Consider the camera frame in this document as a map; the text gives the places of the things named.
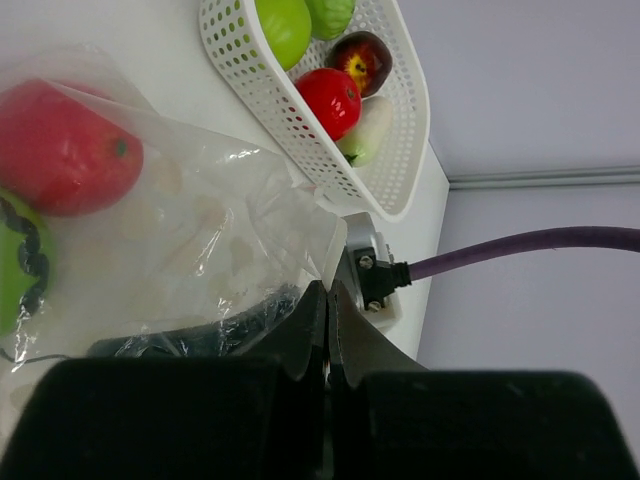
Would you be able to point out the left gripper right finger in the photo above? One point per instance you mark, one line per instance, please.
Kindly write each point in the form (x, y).
(394, 419)

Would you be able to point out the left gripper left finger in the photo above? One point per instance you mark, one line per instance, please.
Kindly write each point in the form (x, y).
(254, 415)

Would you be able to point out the clear zip top bag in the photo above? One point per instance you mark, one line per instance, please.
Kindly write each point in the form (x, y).
(213, 227)

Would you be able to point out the white fake food piece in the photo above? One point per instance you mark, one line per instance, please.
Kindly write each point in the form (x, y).
(362, 144)

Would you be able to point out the green fake watermelon ball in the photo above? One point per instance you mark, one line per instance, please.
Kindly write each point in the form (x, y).
(27, 261)

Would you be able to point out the red fake tomato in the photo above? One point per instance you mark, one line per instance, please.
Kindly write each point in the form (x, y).
(333, 98)

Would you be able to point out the dark brown fake fruit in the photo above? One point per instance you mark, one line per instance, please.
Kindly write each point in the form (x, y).
(365, 58)

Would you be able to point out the green fake fruit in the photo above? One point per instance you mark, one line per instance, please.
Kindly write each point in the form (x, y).
(286, 25)

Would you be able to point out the rough green fake lime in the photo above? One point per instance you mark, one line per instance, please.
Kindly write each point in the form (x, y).
(330, 18)

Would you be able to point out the red fake apple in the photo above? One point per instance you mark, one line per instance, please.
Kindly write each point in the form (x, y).
(61, 157)

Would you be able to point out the white perforated plastic basket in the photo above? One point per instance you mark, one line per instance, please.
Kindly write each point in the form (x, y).
(237, 48)

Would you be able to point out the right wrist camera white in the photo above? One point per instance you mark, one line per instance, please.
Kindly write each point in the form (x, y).
(369, 272)

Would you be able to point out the right aluminium frame post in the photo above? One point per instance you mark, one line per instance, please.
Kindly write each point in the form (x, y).
(548, 179)

